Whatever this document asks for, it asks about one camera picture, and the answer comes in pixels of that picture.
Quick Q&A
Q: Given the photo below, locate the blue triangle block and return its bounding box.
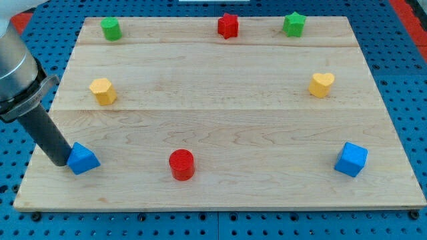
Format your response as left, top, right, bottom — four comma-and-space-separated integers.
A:
67, 142, 101, 175

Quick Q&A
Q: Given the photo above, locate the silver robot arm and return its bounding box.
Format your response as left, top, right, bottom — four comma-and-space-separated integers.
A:
1, 0, 59, 123

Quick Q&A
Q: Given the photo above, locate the wooden board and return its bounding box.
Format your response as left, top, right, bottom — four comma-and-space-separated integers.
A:
14, 17, 426, 212

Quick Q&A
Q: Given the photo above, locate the red cylinder block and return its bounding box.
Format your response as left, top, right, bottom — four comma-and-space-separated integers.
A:
169, 149, 195, 181

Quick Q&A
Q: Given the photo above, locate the red star block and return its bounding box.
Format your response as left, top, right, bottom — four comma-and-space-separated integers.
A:
218, 13, 240, 39

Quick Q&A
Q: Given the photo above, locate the yellow hexagon block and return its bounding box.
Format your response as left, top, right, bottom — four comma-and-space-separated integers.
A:
89, 78, 117, 106

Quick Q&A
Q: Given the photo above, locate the yellow heart block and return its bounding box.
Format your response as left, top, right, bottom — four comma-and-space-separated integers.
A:
308, 73, 335, 98

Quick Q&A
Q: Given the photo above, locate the green star block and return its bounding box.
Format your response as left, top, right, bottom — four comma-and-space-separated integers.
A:
282, 11, 307, 37

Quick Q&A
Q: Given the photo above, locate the green cylinder block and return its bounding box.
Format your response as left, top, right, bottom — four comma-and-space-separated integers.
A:
100, 17, 122, 41

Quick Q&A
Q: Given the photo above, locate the blue cube block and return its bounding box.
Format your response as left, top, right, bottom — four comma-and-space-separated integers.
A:
334, 142, 368, 177

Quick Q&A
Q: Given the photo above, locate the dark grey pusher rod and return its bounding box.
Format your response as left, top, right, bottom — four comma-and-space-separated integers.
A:
17, 105, 71, 167

